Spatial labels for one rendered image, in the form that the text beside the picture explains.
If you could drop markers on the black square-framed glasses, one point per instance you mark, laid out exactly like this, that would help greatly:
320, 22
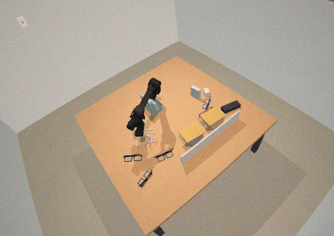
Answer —
143, 181

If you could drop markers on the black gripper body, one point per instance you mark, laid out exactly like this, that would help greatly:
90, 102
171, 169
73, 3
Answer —
139, 131

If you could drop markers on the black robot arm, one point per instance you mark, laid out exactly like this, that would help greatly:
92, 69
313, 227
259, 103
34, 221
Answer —
138, 112

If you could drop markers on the white curved panel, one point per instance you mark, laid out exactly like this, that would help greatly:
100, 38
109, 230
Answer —
186, 156

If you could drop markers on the black-framed clear glasses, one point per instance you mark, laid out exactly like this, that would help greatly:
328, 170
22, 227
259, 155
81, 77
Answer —
168, 155
128, 158

